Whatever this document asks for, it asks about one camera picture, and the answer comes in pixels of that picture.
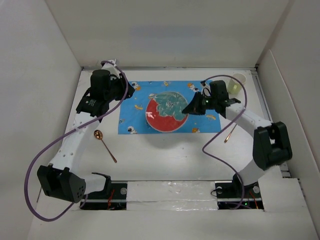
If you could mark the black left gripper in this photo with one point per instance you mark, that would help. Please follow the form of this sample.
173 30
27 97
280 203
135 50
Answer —
121 81

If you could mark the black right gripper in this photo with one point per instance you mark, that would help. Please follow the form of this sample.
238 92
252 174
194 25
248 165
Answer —
194 107

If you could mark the blue space print cloth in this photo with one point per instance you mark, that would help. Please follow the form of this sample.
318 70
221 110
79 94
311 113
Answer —
132 116

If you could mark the red and teal plate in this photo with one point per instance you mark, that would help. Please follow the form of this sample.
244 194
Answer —
164 111

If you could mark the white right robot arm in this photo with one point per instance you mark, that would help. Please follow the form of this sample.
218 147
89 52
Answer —
271 143

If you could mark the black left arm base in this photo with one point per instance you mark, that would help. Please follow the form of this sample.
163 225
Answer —
113 196

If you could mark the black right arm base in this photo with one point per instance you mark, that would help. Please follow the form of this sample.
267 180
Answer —
229 195

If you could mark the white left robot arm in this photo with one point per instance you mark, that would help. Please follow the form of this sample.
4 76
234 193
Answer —
94 154

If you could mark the pale yellow mug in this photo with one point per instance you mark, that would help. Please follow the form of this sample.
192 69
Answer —
234 86

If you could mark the copper fork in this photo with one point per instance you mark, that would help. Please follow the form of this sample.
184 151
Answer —
230 133

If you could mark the copper spoon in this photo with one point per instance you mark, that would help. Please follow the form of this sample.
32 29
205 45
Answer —
99 136

